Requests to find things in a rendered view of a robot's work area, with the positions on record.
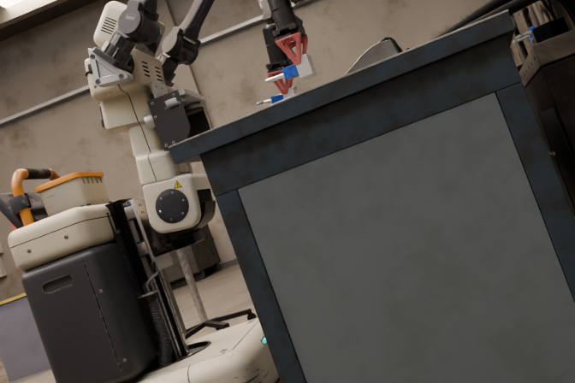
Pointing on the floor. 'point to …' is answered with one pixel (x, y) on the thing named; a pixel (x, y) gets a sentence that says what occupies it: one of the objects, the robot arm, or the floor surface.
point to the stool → (202, 303)
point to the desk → (20, 339)
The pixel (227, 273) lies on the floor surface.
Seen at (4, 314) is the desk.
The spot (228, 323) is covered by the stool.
